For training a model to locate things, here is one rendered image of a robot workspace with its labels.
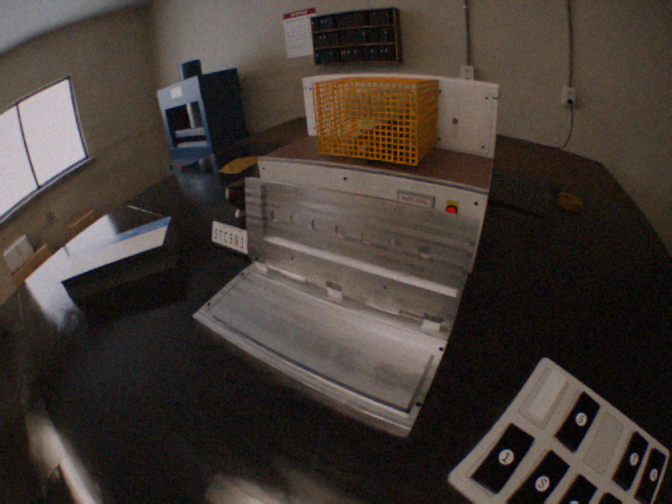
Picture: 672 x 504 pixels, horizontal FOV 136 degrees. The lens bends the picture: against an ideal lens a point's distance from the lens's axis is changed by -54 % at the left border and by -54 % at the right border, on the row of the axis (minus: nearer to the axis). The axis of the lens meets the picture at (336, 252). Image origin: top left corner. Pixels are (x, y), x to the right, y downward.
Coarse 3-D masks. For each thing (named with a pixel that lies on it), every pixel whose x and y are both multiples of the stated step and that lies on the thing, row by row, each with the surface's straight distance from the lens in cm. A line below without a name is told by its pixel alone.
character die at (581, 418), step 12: (588, 396) 55; (576, 408) 53; (588, 408) 54; (564, 420) 51; (576, 420) 51; (588, 420) 54; (564, 432) 50; (576, 432) 52; (564, 444) 50; (576, 444) 51
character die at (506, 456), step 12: (504, 432) 45; (516, 432) 46; (504, 444) 44; (516, 444) 45; (528, 444) 46; (492, 456) 44; (504, 456) 44; (516, 456) 45; (480, 468) 43; (492, 468) 44; (504, 468) 43; (516, 468) 44; (480, 480) 42; (492, 480) 43; (504, 480) 43; (492, 492) 43
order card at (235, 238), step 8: (216, 224) 81; (224, 224) 78; (216, 232) 81; (224, 232) 78; (232, 232) 76; (240, 232) 73; (216, 240) 81; (224, 240) 79; (232, 240) 76; (240, 240) 74; (232, 248) 76; (240, 248) 74
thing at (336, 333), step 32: (224, 288) 63; (256, 288) 61; (288, 288) 59; (320, 288) 57; (224, 320) 57; (256, 320) 55; (288, 320) 53; (320, 320) 52; (352, 320) 51; (384, 320) 51; (416, 320) 52; (256, 352) 50; (288, 352) 49; (320, 352) 48; (352, 352) 47; (384, 352) 47; (416, 352) 48; (320, 384) 44; (352, 384) 44; (384, 384) 44; (416, 384) 45; (384, 416) 42; (416, 416) 42
